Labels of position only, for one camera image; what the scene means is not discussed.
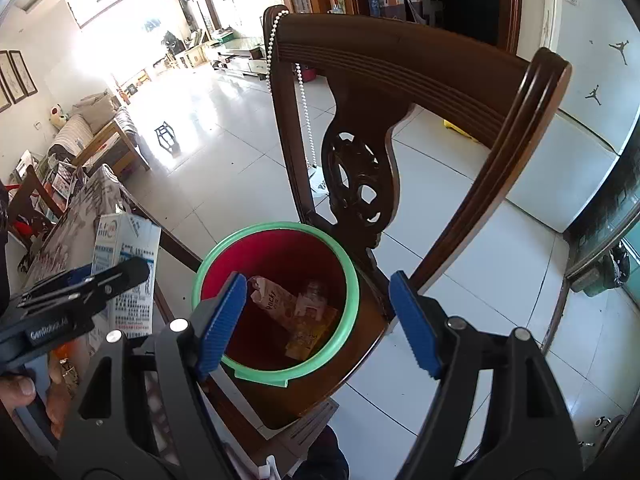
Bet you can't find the brown snack packet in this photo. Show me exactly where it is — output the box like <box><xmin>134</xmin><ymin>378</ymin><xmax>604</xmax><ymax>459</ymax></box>
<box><xmin>248</xmin><ymin>275</ymin><xmax>301</xmax><ymax>333</ymax></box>

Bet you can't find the low television cabinet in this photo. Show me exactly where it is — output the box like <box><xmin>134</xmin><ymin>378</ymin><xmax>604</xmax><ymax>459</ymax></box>
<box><xmin>210</xmin><ymin>35</ymin><xmax>271</xmax><ymax>78</ymax></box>

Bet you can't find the white bead strand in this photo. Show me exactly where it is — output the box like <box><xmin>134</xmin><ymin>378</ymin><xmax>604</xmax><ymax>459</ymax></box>
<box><xmin>266</xmin><ymin>9</ymin><xmax>331</xmax><ymax>197</ymax></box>

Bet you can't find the small dark stool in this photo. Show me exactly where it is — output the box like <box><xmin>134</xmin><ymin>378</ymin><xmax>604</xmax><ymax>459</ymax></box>
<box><xmin>154</xmin><ymin>121</ymin><xmax>182</xmax><ymax>155</ymax></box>

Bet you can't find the wooden chair with cushion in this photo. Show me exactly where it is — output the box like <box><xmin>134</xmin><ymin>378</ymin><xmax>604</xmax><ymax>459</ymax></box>
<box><xmin>5</xmin><ymin>165</ymin><xmax>56</xmax><ymax>241</ymax></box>

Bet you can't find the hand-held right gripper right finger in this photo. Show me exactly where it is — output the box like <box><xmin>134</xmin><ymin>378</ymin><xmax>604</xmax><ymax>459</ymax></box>
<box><xmin>389</xmin><ymin>270</ymin><xmax>583</xmax><ymax>480</ymax></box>

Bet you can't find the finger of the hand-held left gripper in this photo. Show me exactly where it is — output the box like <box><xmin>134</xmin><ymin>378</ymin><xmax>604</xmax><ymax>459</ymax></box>
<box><xmin>50</xmin><ymin>266</ymin><xmax>101</xmax><ymax>289</ymax></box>
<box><xmin>15</xmin><ymin>256</ymin><xmax>152</xmax><ymax>312</ymax></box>

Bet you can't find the person's left hand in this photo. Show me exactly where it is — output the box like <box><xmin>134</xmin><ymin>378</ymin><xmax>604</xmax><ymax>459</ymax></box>
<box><xmin>0</xmin><ymin>352</ymin><xmax>78</xmax><ymax>438</ymax></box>

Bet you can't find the person's dark clothing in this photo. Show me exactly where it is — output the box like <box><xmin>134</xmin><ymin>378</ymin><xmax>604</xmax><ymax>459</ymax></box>
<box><xmin>295</xmin><ymin>425</ymin><xmax>351</xmax><ymax>480</ymax></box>

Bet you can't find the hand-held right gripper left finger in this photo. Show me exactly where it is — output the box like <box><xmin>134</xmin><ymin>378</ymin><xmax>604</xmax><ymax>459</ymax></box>
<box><xmin>55</xmin><ymin>271</ymin><xmax>248</xmax><ymax>480</ymax></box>

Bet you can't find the wooden sofa with cushions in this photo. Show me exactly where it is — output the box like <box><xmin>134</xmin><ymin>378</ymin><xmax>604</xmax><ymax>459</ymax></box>
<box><xmin>47</xmin><ymin>92</ymin><xmax>151</xmax><ymax>173</ymax></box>

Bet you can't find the white refrigerator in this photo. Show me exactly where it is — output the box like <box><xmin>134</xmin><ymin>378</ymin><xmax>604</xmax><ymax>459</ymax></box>
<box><xmin>505</xmin><ymin>0</ymin><xmax>640</xmax><ymax>233</ymax></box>

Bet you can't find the dark wooden carved chair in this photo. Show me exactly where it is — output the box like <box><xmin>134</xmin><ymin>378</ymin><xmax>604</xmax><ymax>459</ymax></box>
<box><xmin>210</xmin><ymin>5</ymin><xmax>572</xmax><ymax>461</ymax></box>

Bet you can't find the framed wall picture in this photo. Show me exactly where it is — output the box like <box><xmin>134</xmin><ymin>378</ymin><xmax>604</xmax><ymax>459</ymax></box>
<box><xmin>0</xmin><ymin>51</ymin><xmax>12</xmax><ymax>113</ymax></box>
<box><xmin>9</xmin><ymin>50</ymin><xmax>38</xmax><ymax>103</ymax></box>

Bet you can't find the clear wrapper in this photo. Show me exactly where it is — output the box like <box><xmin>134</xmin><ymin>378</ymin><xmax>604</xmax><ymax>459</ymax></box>
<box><xmin>295</xmin><ymin>280</ymin><xmax>331</xmax><ymax>318</ymax></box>

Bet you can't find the blue and white carton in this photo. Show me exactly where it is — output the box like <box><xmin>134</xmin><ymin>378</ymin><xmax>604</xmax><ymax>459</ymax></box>
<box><xmin>91</xmin><ymin>212</ymin><xmax>162</xmax><ymax>339</ymax></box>

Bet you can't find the red bin with green rim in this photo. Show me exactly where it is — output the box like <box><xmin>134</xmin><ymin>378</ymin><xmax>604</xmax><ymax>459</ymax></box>
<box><xmin>191</xmin><ymin>220</ymin><xmax>361</xmax><ymax>390</ymax></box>

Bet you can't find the yellow wrapper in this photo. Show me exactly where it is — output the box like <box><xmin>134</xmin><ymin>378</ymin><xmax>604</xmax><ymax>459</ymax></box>
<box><xmin>285</xmin><ymin>307</ymin><xmax>341</xmax><ymax>361</ymax></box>

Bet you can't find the floral printed tablecloth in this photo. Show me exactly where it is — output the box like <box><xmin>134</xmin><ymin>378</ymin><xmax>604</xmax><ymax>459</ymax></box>
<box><xmin>22</xmin><ymin>164</ymin><xmax>166</xmax><ymax>361</ymax></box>

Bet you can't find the yellow floor item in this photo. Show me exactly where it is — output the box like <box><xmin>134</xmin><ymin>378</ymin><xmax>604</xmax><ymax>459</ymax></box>
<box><xmin>442</xmin><ymin>119</ymin><xmax>483</xmax><ymax>143</ymax></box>

